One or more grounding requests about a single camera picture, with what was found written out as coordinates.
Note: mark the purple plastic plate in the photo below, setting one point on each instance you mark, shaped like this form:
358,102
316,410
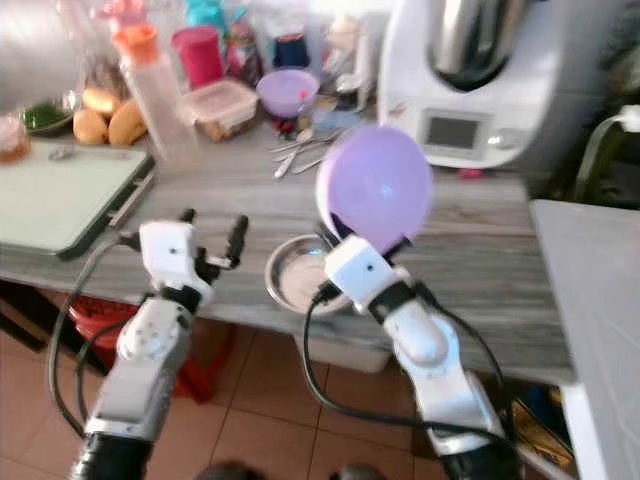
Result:
375,185

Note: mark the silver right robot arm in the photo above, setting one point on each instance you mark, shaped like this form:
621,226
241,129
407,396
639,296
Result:
435,360

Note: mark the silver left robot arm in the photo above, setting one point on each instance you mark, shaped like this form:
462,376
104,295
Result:
140,370

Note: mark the round metal bowl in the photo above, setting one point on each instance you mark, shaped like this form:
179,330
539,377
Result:
295,278

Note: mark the metal spoon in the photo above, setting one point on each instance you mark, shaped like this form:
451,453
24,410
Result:
300,138
315,141
318,156

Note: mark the brown bread roll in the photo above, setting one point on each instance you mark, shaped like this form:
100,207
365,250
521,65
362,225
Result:
102,100
128,123
90,128

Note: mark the clear plastic food container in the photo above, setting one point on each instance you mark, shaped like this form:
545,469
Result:
220,108

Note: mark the white plastic box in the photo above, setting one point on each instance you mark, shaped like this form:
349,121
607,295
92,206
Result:
345,355

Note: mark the clear bottle with orange cap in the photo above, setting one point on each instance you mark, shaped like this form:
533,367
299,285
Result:
160,105

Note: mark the red plastic bin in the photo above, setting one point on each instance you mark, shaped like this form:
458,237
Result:
100,330

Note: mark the pale green cutting board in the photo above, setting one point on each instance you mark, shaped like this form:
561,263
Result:
60,198

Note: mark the purple plastic bowl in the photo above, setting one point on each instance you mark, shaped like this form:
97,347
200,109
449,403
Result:
288,92

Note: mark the pink plastic cup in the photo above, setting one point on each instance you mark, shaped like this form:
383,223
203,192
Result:
198,58

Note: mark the green bowl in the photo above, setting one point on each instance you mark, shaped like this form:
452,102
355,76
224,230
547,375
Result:
48,117

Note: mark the dark blue cup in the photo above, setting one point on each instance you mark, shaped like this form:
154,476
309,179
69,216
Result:
291,52

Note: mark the white food processor machine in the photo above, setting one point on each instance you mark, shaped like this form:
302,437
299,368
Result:
510,90

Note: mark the clear tub with orange food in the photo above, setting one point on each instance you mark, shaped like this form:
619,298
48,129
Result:
13,140

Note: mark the teal plastic bottle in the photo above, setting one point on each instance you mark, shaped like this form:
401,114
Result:
205,13

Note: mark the dark left robot foot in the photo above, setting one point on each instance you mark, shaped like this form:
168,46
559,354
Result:
230,471

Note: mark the dark robot foot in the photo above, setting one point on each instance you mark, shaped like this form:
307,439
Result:
355,472
230,471

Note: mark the pink plastic toy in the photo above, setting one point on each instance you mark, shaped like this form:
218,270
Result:
122,12

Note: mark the dark chair back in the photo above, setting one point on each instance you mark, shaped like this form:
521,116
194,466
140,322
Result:
600,150

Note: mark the dark right robot foot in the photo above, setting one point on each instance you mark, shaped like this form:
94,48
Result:
355,472

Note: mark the yellow and black tool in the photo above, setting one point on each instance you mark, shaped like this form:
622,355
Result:
542,432

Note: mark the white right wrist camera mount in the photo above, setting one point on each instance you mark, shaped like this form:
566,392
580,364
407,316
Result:
363,272

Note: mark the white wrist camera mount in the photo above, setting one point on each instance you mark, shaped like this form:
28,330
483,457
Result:
165,252
363,272

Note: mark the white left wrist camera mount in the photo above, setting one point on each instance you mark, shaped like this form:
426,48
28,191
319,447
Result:
165,252

